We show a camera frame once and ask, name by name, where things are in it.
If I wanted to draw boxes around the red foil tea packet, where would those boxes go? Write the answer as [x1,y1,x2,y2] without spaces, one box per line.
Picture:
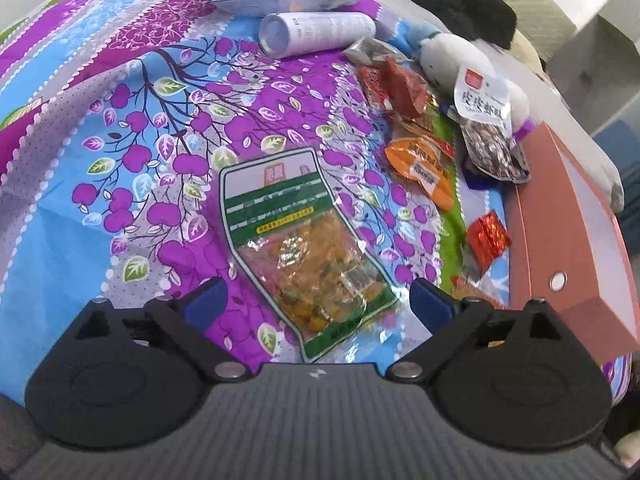
[466,210,512,274]

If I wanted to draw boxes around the dark red packet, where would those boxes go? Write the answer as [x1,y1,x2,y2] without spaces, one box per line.
[356,56,431,119]

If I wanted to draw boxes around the green pickled vegetable packet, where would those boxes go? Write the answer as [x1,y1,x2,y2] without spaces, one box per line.
[218,148,399,363]

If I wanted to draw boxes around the small grey clear packet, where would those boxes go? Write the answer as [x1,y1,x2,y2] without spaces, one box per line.
[343,37,410,66]

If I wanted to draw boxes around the pink cardboard box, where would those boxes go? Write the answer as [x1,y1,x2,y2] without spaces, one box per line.
[503,124,639,364]

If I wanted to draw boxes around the grey wall cabinet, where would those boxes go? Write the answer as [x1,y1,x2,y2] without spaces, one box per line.
[548,0,639,136]

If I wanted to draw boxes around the white spray can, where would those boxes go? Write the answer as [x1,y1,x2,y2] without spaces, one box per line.
[258,12,376,58]

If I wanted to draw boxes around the blue padded board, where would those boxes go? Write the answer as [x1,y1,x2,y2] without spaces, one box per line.
[593,120,639,181]

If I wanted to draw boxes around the colourful floral bed sheet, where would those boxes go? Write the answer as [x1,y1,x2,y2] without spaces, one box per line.
[1,0,516,402]

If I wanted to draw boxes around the blue white snack bag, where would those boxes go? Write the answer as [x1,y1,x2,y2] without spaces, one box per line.
[461,155,500,191]

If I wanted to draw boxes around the shrimp flavour snack bag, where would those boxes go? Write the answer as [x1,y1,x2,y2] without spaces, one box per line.
[454,68,530,184]

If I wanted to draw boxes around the white blue plush toy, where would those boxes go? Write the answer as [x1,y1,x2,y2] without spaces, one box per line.
[410,30,535,134]

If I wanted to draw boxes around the red clear tofu snack packet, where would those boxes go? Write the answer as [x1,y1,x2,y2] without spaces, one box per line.
[451,275,506,310]

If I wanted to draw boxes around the orange snack packet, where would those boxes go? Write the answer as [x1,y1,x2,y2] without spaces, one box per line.
[384,130,456,211]

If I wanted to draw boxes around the cream quilted headboard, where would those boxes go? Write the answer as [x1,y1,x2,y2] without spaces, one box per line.
[504,0,577,61]

